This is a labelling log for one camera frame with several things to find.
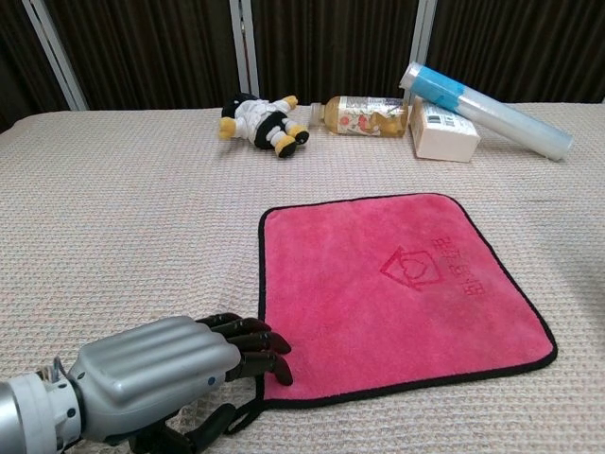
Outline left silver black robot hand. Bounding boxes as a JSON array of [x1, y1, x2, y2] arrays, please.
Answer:
[[65, 311, 294, 454]]

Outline pink and black cloth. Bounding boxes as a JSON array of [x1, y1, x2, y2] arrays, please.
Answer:
[[226, 192, 559, 434]]

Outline amber tea plastic bottle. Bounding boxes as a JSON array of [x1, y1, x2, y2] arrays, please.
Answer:
[[307, 96, 411, 140]]

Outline black white plush penguin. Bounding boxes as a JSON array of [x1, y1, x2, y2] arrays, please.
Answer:
[[217, 94, 311, 160]]

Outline white partition frame post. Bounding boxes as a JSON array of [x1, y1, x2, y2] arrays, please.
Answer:
[[21, 0, 90, 113], [228, 0, 261, 99], [407, 0, 439, 104]]

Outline beige cardboard carton box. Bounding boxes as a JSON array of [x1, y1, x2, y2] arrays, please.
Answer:
[[408, 97, 482, 164]]

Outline clear tube with blue label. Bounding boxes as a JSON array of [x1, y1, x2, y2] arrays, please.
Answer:
[[399, 61, 576, 163]]

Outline beige woven tablecloth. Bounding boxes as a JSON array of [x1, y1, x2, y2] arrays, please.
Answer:
[[0, 101, 605, 454]]

